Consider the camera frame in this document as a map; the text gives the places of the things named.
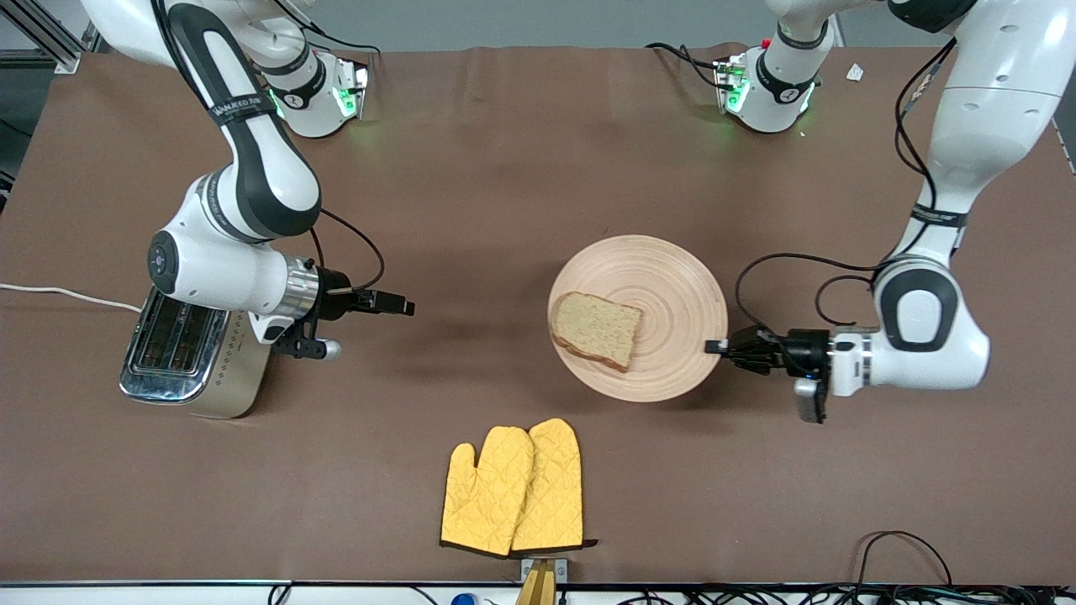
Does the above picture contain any round wooden plate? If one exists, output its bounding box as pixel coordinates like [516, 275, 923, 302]
[547, 234, 729, 402]

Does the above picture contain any brown bread slice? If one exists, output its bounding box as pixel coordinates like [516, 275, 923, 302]
[551, 292, 644, 373]

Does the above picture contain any cream and chrome toaster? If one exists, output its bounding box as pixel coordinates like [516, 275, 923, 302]
[119, 286, 274, 419]

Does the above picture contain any large table cover sheet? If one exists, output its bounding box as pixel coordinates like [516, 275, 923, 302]
[0, 44, 1076, 587]

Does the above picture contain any yellow quilted oven mitt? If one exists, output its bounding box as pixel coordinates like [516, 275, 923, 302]
[511, 418, 599, 553]
[440, 426, 535, 557]

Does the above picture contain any wooden stick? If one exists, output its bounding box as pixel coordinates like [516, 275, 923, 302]
[514, 561, 557, 605]

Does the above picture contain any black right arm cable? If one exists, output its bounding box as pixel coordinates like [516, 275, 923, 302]
[309, 207, 387, 293]

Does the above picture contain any black and red looped cable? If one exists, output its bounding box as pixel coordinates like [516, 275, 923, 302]
[856, 530, 955, 589]

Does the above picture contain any black cable bundle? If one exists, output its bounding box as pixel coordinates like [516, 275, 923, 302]
[618, 583, 1076, 605]

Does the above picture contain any black right base cable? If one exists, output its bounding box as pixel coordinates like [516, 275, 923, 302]
[298, 21, 381, 64]

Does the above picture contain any black base cable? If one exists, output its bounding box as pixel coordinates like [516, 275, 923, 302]
[646, 42, 734, 92]
[298, 21, 381, 64]

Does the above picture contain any white toaster power cord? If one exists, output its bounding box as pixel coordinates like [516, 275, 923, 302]
[0, 283, 142, 313]

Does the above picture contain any black left base cable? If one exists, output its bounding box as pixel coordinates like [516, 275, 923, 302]
[646, 42, 734, 92]

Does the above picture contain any aluminium frame profile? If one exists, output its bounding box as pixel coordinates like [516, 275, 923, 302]
[0, 0, 106, 73]

